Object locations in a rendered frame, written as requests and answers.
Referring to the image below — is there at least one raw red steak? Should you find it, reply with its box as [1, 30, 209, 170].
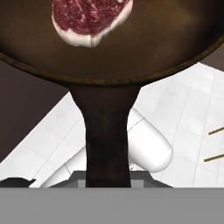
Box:
[52, 0, 134, 48]

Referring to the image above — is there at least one thin brass rod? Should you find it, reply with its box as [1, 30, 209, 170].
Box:
[207, 127, 224, 136]
[203, 154, 224, 163]

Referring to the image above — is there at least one white rounded cylinder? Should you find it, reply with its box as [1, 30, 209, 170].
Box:
[38, 107, 174, 188]

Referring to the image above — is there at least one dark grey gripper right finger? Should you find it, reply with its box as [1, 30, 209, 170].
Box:
[129, 171, 173, 188]

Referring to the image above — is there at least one black flat object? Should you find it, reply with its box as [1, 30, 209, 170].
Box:
[0, 177, 38, 188]

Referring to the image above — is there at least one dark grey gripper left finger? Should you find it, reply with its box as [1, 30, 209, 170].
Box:
[48, 171, 88, 188]

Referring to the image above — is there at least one dark brown frying pan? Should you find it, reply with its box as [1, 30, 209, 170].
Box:
[0, 0, 224, 188]

